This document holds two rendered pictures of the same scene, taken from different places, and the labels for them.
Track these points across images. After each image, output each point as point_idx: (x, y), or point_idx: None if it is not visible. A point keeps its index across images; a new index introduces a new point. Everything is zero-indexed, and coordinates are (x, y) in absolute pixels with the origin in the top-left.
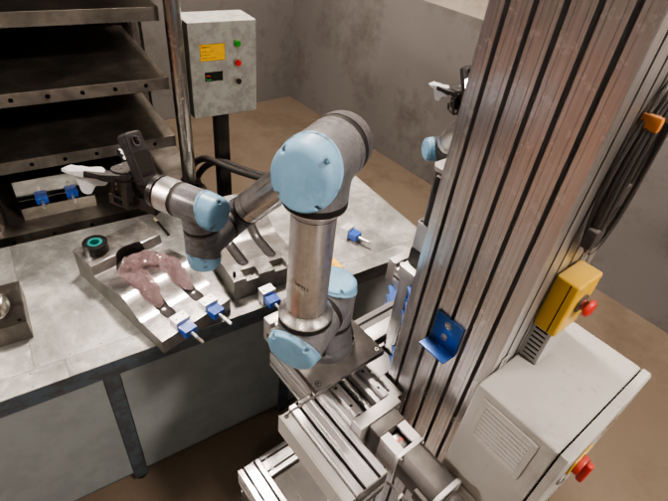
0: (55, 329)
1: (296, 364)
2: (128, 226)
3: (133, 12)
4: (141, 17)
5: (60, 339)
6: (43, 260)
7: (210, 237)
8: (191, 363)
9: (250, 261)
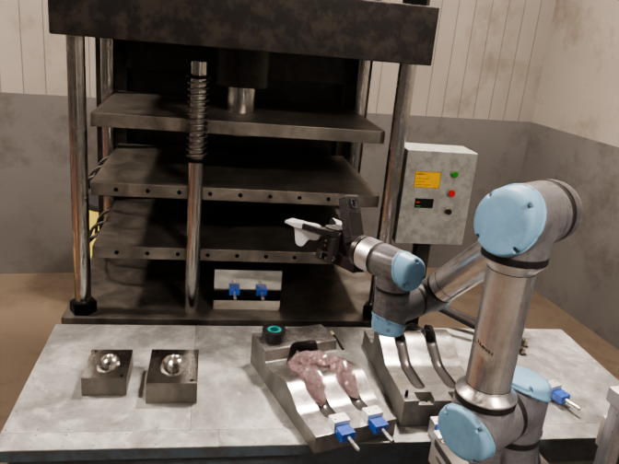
0: (216, 402)
1: (465, 451)
2: (308, 326)
3: (363, 134)
4: (368, 139)
5: (218, 411)
6: (220, 343)
7: (400, 297)
8: None
9: (426, 387)
